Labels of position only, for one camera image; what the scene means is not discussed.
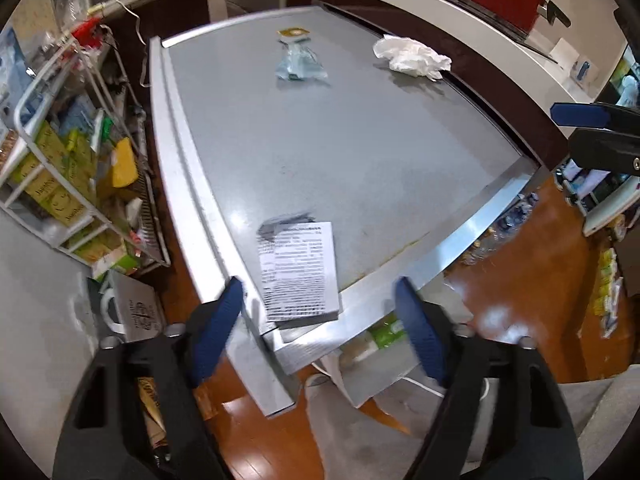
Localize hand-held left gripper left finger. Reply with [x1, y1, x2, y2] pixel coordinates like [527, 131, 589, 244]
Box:
[52, 276, 245, 480]

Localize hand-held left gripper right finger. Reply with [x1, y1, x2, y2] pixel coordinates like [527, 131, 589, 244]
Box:
[395, 276, 586, 480]

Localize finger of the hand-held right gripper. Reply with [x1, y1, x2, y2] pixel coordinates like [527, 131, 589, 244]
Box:
[567, 129, 640, 177]
[550, 102, 640, 130]

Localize printed paper leaflet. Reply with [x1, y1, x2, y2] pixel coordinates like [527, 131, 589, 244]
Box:
[256, 212, 342, 330]

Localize tablet screen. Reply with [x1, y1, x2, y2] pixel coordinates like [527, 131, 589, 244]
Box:
[597, 42, 640, 108]

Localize white card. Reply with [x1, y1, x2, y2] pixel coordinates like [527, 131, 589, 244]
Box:
[547, 37, 583, 68]

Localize black induction cooktop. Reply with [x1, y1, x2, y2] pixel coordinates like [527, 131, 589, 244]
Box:
[420, 0, 561, 63]

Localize white paper bag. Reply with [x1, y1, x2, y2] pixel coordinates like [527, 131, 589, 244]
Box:
[87, 270, 168, 343]

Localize brown paper bag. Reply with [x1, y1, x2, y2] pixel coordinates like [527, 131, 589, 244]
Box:
[137, 375, 168, 461]

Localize pack of water bottles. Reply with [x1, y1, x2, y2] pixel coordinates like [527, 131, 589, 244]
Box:
[462, 192, 541, 266]

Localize yellow snack packets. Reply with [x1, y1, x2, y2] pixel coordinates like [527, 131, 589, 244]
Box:
[590, 247, 626, 341]

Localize crumpled white tissue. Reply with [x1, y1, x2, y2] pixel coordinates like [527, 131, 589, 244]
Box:
[372, 35, 453, 81]

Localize yellow package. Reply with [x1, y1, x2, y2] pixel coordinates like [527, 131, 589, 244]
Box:
[97, 137, 140, 188]

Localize stack of yellow green boxes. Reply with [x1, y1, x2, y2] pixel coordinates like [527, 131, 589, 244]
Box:
[5, 122, 126, 266]

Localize white rack cart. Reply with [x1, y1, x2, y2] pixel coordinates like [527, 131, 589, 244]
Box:
[0, 25, 173, 276]

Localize clear plastic wrapper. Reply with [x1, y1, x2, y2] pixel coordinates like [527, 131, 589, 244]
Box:
[276, 37, 329, 83]

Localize red snack bag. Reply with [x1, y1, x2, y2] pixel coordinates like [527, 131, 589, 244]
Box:
[70, 17, 103, 46]

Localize blue and white bag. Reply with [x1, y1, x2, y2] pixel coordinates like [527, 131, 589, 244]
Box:
[0, 27, 31, 111]

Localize white cable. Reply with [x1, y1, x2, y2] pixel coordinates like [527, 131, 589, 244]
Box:
[87, 0, 151, 88]

